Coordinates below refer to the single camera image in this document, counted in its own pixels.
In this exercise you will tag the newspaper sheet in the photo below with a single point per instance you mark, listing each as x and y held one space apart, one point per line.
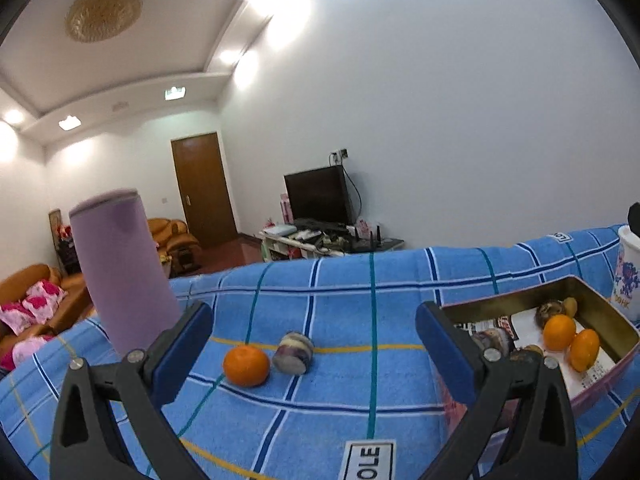
525 327

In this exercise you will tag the orange mandarin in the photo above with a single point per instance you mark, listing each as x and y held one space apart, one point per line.
585 350
246 366
559 332

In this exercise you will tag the round ceiling spotlight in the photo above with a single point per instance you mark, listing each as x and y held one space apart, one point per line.
230 57
12 116

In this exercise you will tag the brown wooden door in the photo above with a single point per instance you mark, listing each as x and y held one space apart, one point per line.
205 190

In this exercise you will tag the black television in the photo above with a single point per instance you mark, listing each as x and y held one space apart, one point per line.
317 195

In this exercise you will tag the gold ceiling medallion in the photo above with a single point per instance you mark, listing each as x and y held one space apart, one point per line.
103 12

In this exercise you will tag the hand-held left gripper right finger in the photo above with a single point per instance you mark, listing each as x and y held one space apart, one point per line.
445 355

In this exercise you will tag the dark flower stand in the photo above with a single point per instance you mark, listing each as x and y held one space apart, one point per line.
62 245

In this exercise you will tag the black router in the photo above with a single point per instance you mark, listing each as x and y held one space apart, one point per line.
367 246

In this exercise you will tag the wall socket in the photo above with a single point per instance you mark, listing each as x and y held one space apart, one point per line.
340 155

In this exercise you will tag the square ceiling light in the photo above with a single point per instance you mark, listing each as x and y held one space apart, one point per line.
70 122
175 92

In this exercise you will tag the layered cake piece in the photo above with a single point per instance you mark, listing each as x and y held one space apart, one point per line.
292 352

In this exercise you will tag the pink tissue pack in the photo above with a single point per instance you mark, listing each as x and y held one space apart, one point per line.
363 227

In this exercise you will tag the blue plaid blanket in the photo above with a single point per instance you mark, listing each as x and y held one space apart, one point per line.
350 310

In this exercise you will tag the pink cloth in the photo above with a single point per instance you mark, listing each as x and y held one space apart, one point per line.
25 351

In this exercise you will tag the orange leather sofa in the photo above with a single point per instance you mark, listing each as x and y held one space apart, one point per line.
75 290

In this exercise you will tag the white flat box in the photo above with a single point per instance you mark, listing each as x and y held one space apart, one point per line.
280 230

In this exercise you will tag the pink bottle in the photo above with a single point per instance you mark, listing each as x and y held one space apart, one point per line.
285 207

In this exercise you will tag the pink gold tin box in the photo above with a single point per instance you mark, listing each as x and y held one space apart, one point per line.
595 295

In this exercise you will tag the pink flower cushion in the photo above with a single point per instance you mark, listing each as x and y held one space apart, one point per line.
44 297
12 316

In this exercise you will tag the small yellowish taro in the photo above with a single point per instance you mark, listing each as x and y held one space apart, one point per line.
570 306

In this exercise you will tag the white flower print cup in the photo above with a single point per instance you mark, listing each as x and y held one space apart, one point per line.
627 270

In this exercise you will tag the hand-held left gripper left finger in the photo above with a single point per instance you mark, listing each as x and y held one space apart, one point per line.
182 355

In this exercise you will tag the purple tumbler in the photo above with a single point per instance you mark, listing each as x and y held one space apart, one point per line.
120 270

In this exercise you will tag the white television stand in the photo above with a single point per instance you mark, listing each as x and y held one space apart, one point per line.
285 250

